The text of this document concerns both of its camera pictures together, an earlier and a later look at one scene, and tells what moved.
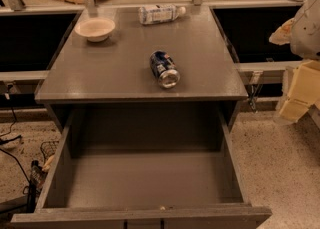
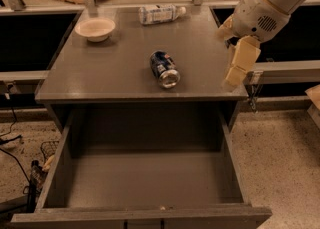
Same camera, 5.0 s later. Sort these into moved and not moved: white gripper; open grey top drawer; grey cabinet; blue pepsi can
Moved: white gripper
Not moved: grey cabinet; blue pepsi can; open grey top drawer
